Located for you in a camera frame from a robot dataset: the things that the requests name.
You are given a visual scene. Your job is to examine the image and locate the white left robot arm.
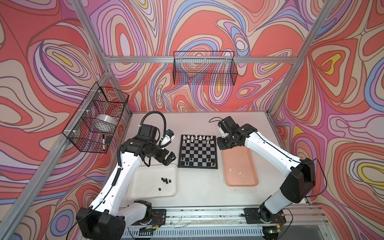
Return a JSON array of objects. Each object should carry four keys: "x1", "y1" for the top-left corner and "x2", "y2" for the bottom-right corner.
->
[{"x1": 76, "y1": 124, "x2": 176, "y2": 240}]

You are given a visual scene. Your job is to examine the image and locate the black and grey chessboard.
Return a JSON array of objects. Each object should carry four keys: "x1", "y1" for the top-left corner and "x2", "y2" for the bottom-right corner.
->
[{"x1": 178, "y1": 135, "x2": 218, "y2": 169}]

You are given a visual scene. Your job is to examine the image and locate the black wire basket left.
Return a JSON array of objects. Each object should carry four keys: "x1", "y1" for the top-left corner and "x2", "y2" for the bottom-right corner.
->
[{"x1": 63, "y1": 83, "x2": 129, "y2": 154}]

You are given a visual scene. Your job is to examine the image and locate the black wire basket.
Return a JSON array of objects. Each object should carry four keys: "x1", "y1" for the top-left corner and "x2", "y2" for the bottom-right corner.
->
[
  {"x1": 63, "y1": 83, "x2": 129, "y2": 154},
  {"x1": 173, "y1": 50, "x2": 238, "y2": 86}
]

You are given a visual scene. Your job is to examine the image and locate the black chess pieces in tray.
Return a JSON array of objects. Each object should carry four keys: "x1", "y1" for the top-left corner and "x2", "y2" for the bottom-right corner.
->
[{"x1": 158, "y1": 178, "x2": 172, "y2": 191}]

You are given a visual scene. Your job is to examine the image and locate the black wire basket back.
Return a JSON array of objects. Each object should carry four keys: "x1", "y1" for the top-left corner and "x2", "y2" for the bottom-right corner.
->
[{"x1": 173, "y1": 50, "x2": 238, "y2": 86}]

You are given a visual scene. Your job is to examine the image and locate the pink plastic tray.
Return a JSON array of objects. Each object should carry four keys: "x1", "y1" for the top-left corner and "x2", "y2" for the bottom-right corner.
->
[{"x1": 222, "y1": 147, "x2": 259, "y2": 187}]

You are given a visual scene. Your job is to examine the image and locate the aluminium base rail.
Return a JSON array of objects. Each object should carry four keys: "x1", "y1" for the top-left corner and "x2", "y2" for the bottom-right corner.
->
[{"x1": 128, "y1": 205, "x2": 328, "y2": 229}]

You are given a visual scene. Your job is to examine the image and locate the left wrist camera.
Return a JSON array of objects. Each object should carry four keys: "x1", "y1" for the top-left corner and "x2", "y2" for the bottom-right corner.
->
[{"x1": 159, "y1": 129, "x2": 175, "y2": 148}]

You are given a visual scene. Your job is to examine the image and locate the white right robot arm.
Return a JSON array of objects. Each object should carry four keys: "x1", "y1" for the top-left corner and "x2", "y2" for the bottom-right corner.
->
[{"x1": 217, "y1": 116, "x2": 316, "y2": 223}]

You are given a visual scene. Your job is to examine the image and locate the white plastic tray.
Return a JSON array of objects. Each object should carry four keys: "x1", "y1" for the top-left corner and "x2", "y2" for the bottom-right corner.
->
[{"x1": 127, "y1": 164, "x2": 178, "y2": 200}]

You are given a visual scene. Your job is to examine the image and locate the silver tape roll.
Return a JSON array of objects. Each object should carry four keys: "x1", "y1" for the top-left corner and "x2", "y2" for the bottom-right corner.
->
[{"x1": 95, "y1": 114, "x2": 117, "y2": 127}]

